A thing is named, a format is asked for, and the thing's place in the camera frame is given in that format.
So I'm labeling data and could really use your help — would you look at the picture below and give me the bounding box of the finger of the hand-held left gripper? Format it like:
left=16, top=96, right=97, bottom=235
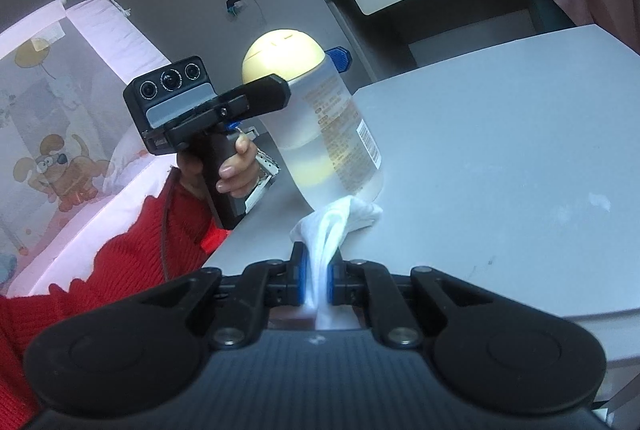
left=325, top=46, right=352, bottom=74
left=220, top=74, right=292, bottom=122

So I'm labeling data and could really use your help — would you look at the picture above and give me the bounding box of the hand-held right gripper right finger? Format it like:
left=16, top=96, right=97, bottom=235
left=327, top=259, right=507, bottom=352

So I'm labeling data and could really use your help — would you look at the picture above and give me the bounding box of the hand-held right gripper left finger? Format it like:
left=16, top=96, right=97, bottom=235
left=125, top=241, right=308, bottom=352

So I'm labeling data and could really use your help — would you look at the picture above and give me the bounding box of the white cloth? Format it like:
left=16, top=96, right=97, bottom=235
left=291, top=196, right=385, bottom=331

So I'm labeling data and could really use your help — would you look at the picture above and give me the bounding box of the clear container with yellow lid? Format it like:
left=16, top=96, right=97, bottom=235
left=241, top=28, right=386, bottom=211

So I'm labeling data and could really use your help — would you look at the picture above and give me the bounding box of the person's left forearm red sleeve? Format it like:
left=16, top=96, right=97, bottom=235
left=0, top=165, right=232, bottom=430

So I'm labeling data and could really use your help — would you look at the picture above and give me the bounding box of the person's left hand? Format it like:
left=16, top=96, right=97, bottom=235
left=177, top=136, right=258, bottom=201

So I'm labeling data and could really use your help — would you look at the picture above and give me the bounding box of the grey desk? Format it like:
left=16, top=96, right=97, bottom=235
left=324, top=0, right=547, bottom=83

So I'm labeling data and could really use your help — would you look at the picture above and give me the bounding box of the perforated metal bracket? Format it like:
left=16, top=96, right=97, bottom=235
left=245, top=126, right=282, bottom=216

